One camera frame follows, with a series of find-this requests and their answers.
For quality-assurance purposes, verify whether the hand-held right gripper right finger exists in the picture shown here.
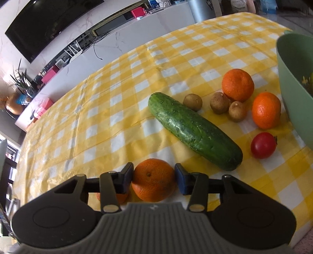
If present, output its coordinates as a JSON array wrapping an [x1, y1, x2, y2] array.
[[174, 163, 256, 213]]

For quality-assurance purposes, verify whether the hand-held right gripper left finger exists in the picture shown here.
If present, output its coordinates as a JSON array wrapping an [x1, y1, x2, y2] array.
[[52, 163, 134, 213]]

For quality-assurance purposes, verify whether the mandarin orange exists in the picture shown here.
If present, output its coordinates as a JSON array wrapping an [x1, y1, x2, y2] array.
[[221, 69, 255, 102], [252, 92, 282, 130], [96, 192, 128, 205]]

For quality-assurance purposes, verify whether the large orange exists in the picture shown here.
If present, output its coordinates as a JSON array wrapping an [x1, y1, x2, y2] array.
[[131, 158, 177, 203]]

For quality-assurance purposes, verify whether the brown kiwi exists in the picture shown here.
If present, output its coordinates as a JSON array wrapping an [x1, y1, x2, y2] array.
[[228, 101, 247, 123], [183, 93, 203, 112], [210, 92, 230, 115]]

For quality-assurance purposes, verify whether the green plastic colander bowl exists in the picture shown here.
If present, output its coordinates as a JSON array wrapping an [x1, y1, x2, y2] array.
[[276, 30, 313, 147]]

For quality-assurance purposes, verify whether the green cucumber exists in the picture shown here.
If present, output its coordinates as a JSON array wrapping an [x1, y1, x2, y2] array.
[[148, 92, 243, 171]]

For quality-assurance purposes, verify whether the yellow checkered tablecloth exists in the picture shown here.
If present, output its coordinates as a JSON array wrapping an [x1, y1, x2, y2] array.
[[12, 12, 313, 245]]

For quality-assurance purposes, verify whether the red cherry tomato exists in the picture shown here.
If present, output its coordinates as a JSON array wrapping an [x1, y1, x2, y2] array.
[[250, 132, 278, 159]]

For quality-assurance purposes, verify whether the pink box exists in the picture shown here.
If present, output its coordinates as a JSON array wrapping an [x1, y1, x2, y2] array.
[[41, 66, 59, 83], [33, 98, 54, 119]]

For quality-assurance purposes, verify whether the orange round vase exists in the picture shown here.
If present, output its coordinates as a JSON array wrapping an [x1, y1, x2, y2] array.
[[6, 94, 26, 115]]

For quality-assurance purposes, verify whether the white router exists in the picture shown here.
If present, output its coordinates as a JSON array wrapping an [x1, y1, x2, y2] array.
[[65, 41, 84, 59]]

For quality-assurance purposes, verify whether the white media cabinet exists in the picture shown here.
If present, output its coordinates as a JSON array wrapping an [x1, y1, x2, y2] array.
[[15, 0, 220, 132]]

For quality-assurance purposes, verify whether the green potted plant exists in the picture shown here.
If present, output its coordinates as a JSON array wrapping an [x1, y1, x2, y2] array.
[[10, 59, 33, 98]]

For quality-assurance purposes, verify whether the red storage box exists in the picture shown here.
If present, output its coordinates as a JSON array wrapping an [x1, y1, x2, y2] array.
[[130, 7, 145, 19]]

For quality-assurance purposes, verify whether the grey trash can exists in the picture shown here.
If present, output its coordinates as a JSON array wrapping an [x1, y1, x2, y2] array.
[[187, 0, 216, 22]]

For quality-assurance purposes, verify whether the black hanging cable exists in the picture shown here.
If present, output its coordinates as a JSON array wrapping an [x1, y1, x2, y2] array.
[[93, 34, 108, 60]]

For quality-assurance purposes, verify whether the black wall television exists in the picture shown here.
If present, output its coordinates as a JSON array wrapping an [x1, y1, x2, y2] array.
[[5, 0, 104, 64]]

